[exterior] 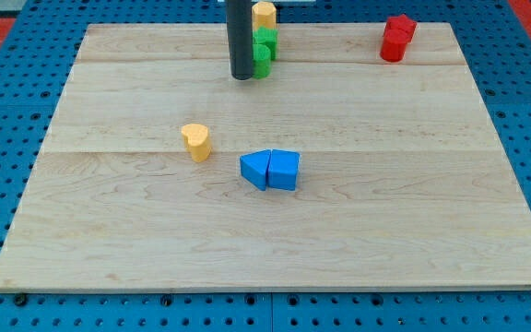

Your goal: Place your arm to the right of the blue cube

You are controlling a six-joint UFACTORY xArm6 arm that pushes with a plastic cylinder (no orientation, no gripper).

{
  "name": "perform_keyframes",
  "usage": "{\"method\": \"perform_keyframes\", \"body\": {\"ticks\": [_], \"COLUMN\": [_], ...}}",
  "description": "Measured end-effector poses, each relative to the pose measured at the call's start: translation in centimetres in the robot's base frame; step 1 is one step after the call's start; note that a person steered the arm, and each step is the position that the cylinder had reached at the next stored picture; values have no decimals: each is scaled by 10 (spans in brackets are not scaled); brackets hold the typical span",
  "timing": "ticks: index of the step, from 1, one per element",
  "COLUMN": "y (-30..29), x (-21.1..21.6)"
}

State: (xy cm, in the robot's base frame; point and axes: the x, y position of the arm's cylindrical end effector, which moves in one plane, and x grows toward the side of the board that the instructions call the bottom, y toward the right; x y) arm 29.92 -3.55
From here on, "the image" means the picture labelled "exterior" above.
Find blue cube block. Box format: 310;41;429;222
267;149;300;191

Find wooden board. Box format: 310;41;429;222
0;23;531;294

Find red star block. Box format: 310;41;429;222
383;14;418;43

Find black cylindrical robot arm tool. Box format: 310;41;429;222
225;0;254;80

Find red cylinder block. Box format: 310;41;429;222
380;30;409;63

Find yellow hexagon block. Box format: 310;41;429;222
252;1;277;30

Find yellow heart block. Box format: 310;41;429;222
181;124;212;162

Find blue triangle block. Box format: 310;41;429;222
240;149;271;191

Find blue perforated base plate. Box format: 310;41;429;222
0;0;531;331

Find green star block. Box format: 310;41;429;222
253;27;278;60

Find green cylinder block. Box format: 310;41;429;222
253;44;271;79

